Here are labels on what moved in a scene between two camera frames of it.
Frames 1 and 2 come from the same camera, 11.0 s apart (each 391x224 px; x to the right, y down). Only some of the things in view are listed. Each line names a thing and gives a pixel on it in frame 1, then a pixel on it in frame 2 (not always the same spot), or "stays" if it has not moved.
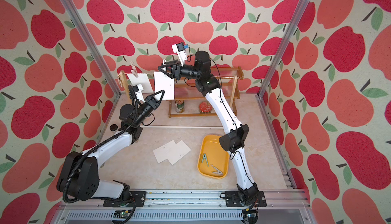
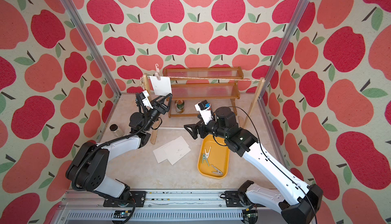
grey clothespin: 217,171 stays
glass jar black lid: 113,127 stays
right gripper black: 176,70 -> 194,132
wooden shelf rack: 189,102 stays
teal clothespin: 204,157 stays
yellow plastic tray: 213,161 stays
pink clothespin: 134,70 -> 157,73
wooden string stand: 124,88 -> 244,123
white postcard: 180,149 stays
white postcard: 142,79 -> 162,87
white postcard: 163,82 -> 177,145
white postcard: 166,151 stays
